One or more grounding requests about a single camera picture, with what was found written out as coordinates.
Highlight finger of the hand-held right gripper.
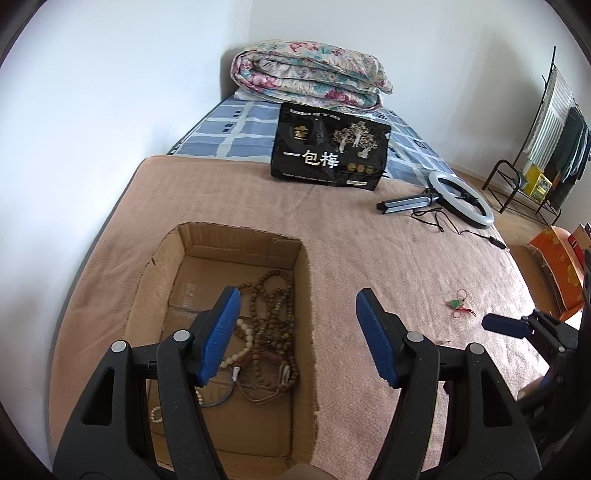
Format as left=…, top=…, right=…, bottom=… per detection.
left=481, top=309, right=570, bottom=352

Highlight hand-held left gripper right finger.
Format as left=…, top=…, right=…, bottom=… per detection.
left=355, top=288, right=541, bottom=480

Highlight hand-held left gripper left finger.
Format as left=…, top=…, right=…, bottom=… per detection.
left=52, top=285, right=242, bottom=480

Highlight cream bead bracelet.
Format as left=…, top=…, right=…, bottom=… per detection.
left=219, top=318, right=254, bottom=370

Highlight green pendant with red cord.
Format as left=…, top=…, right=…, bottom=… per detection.
left=444, top=288, right=476, bottom=319

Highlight dark thin bangle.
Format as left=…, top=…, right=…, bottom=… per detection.
left=201, top=383, right=242, bottom=408

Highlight brown wooden bead necklace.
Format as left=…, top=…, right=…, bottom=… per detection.
left=238, top=270, right=301, bottom=404

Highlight white pearl bracelet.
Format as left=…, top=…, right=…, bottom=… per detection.
left=150, top=388, right=204, bottom=425

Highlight cardboard box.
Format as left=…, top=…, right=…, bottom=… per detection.
left=122, top=222, right=320, bottom=480

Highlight orange cloth covered box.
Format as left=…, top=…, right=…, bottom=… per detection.
left=529, top=226, right=587, bottom=321

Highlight pink blanket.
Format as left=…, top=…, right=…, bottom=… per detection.
left=48, top=154, right=561, bottom=480

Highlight red flat box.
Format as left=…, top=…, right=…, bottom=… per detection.
left=568, top=224, right=591, bottom=252

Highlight black metal clothes rack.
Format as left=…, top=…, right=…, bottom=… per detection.
left=482, top=46, right=591, bottom=227

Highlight yellow crate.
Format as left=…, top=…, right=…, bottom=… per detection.
left=524, top=165, right=552, bottom=200

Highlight dark hanging clothes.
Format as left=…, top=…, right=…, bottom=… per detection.
left=545, top=108, right=591, bottom=208

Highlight black printed bag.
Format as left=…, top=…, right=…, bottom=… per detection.
left=270, top=102, right=392, bottom=191

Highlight blue checked bedsheet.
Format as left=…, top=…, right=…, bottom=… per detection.
left=166, top=96, right=458, bottom=183

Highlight striped hanging cloth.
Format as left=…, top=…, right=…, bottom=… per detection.
left=524, top=69, right=573, bottom=164

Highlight folded floral quilt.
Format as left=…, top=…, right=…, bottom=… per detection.
left=230, top=39, right=394, bottom=112

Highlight black ring light cable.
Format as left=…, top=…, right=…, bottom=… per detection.
left=411, top=208, right=509, bottom=252

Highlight ring light with tripod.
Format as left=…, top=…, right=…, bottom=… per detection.
left=378, top=171, right=495, bottom=228

